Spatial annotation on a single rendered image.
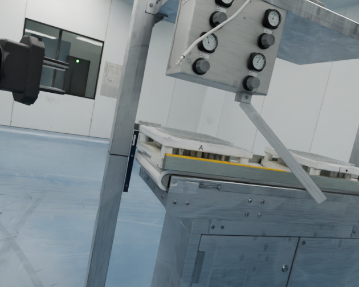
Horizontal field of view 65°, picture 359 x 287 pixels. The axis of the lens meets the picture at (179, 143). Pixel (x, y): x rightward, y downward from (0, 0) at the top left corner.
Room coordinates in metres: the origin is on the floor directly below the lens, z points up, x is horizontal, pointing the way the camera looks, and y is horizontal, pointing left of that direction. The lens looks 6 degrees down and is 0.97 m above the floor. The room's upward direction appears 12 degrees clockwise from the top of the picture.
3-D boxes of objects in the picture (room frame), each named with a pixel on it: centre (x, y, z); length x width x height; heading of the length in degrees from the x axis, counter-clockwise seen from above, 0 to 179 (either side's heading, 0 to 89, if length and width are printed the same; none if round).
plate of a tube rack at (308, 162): (0.96, -0.47, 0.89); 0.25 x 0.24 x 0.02; 22
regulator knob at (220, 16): (0.58, -0.03, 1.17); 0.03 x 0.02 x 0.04; 112
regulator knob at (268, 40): (0.63, -0.14, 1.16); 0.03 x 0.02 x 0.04; 112
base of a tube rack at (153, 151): (0.78, -0.03, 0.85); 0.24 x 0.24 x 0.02; 23
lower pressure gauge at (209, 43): (0.58, -0.02, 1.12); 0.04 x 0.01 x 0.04; 112
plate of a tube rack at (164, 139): (0.78, -0.03, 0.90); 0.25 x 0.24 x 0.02; 23
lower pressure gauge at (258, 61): (0.63, -0.13, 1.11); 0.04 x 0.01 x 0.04; 112
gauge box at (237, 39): (0.66, -0.06, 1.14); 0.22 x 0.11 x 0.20; 112
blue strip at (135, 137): (0.86, 0.14, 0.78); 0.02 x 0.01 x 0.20; 112
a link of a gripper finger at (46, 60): (0.55, 0.28, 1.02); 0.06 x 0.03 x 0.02; 144
